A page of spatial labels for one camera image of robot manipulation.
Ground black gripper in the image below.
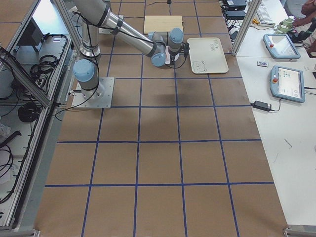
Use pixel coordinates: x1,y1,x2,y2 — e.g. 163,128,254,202
168,50,180,65

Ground cream bear tray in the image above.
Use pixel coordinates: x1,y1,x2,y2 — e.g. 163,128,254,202
187,38,229,74

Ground white round plate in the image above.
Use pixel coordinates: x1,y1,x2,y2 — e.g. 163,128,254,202
165,46,180,65

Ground bamboo cutting board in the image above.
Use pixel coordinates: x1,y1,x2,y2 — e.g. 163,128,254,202
144,15,183,34

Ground gold cylinder tool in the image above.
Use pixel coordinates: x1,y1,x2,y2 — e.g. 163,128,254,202
252,18,260,25

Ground white keyboard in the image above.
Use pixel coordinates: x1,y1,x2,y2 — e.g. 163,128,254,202
256,5,275,27

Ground black power adapter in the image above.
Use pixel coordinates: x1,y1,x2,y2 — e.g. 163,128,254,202
252,101,272,112

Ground far teach pendant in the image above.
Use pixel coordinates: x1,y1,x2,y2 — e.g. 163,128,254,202
263,34,301,60

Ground teach pendant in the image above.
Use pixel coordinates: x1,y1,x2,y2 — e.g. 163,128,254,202
270,66,305,103
263,34,301,60

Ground near teach pendant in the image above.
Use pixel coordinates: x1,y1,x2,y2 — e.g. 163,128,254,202
270,66,305,103

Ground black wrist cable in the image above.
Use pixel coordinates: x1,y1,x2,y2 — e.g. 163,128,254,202
170,42,191,70

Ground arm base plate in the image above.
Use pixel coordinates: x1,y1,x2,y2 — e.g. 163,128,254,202
72,77,115,109

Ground aluminium frame post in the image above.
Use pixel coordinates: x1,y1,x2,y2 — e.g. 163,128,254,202
231,0,261,56

